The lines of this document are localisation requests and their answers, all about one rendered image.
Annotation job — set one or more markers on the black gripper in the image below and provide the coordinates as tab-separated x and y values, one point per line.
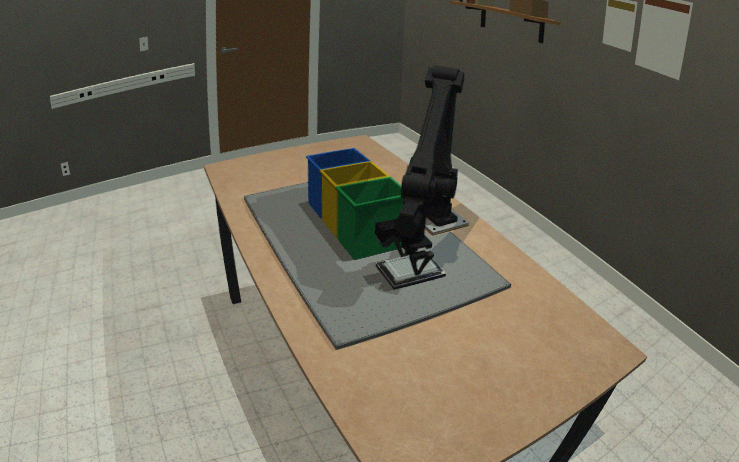
412	248

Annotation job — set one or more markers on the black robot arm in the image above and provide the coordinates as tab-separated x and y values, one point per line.
415	187

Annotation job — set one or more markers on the yellow bin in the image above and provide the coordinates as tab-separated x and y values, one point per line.
339	175

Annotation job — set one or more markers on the green bin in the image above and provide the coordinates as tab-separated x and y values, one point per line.
356	219

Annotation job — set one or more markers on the white well plate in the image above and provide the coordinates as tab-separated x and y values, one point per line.
401	268

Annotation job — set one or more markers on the blue bin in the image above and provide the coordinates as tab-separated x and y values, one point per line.
324	160

